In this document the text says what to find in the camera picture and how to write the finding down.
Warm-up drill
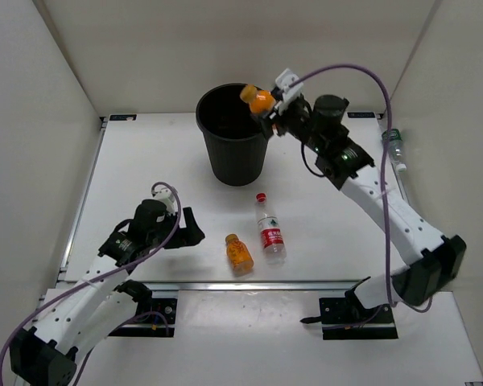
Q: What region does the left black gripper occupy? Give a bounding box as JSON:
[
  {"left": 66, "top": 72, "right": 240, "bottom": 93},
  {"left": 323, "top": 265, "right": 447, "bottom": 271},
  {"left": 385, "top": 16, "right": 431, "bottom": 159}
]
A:
[{"left": 147, "top": 206, "right": 204, "bottom": 248}]

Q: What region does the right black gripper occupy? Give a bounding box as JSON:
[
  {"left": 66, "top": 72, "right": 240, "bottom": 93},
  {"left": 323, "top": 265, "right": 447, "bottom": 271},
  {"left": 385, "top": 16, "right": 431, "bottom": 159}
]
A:
[{"left": 254, "top": 96, "right": 326, "bottom": 154}]

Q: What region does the orange juice bottle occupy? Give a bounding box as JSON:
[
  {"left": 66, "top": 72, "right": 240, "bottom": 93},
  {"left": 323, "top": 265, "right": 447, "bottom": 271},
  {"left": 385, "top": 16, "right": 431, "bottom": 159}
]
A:
[
  {"left": 240, "top": 84, "right": 276, "bottom": 115},
  {"left": 225, "top": 234, "right": 254, "bottom": 276}
]

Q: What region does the clear bottle red label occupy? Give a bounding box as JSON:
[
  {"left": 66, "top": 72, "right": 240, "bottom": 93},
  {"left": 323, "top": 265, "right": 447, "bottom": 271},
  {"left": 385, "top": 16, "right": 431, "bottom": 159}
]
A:
[{"left": 255, "top": 192, "right": 286, "bottom": 265}]

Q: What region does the clear bottle green label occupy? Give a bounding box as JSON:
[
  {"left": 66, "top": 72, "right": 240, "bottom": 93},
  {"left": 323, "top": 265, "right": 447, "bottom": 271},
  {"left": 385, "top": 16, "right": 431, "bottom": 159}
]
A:
[{"left": 382, "top": 128, "right": 407, "bottom": 173}]

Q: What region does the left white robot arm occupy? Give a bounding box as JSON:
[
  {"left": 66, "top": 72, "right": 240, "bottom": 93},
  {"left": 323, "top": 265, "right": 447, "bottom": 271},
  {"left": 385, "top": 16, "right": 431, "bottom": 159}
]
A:
[{"left": 9, "top": 199, "right": 205, "bottom": 385}]

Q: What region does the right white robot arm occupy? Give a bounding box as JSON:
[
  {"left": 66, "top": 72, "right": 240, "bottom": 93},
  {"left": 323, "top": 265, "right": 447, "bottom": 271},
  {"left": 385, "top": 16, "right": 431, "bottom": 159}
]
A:
[{"left": 255, "top": 95, "right": 466, "bottom": 322}]

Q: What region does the black plastic waste bin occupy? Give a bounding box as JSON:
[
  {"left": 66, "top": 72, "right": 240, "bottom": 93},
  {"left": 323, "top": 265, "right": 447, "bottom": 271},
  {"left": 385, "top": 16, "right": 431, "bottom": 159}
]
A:
[{"left": 195, "top": 83, "right": 268, "bottom": 187}]

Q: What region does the right table corner label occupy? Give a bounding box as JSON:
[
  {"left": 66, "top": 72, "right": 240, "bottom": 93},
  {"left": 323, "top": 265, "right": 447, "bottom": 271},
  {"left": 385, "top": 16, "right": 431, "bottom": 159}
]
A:
[{"left": 347, "top": 112, "right": 376, "bottom": 119}]

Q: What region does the table corner label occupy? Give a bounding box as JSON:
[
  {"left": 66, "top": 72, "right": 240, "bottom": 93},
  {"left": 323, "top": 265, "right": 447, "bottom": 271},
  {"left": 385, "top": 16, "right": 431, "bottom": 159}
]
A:
[
  {"left": 109, "top": 114, "right": 137, "bottom": 121},
  {"left": 347, "top": 112, "right": 376, "bottom": 119}
]

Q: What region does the left table corner label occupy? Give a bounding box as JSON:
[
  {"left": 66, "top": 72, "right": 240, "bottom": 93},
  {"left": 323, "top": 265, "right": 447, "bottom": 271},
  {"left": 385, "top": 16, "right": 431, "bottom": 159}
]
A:
[{"left": 109, "top": 114, "right": 137, "bottom": 121}]

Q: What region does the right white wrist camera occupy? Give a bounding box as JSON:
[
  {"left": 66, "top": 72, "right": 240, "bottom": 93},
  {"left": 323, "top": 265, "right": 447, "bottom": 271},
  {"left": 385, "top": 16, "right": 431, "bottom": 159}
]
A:
[{"left": 270, "top": 68, "right": 303, "bottom": 115}]

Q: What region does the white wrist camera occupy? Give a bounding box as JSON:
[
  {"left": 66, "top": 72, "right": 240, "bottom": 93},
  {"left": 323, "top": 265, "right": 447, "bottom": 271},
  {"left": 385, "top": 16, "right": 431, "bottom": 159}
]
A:
[
  {"left": 270, "top": 68, "right": 303, "bottom": 115},
  {"left": 151, "top": 187, "right": 176, "bottom": 213}
]

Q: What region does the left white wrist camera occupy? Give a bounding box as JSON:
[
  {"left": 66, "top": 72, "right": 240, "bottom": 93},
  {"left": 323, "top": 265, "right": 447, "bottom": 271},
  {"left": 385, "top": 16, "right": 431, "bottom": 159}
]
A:
[{"left": 151, "top": 187, "right": 176, "bottom": 213}]

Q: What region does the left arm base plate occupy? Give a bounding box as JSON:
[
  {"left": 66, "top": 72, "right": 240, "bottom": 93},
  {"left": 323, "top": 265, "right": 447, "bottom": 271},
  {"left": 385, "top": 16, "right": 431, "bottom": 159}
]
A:
[{"left": 109, "top": 291, "right": 178, "bottom": 339}]

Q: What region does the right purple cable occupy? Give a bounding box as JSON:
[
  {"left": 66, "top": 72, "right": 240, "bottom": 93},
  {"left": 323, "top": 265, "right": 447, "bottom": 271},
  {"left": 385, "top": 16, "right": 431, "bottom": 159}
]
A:
[{"left": 289, "top": 63, "right": 434, "bottom": 314}]

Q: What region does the purple cable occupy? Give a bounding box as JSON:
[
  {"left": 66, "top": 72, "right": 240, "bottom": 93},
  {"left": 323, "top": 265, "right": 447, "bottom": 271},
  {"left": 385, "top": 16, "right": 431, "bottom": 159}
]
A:
[
  {"left": 289, "top": 63, "right": 434, "bottom": 314},
  {"left": 0, "top": 181, "right": 183, "bottom": 386}
]

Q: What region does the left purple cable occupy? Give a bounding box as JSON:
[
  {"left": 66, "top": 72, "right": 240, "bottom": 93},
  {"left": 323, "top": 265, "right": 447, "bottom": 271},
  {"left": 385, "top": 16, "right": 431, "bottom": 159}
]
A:
[{"left": 0, "top": 181, "right": 183, "bottom": 386}]

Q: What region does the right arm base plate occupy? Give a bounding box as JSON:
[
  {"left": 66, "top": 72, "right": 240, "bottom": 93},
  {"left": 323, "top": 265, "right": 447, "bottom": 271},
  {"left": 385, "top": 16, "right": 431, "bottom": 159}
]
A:
[{"left": 319, "top": 298, "right": 398, "bottom": 341}]

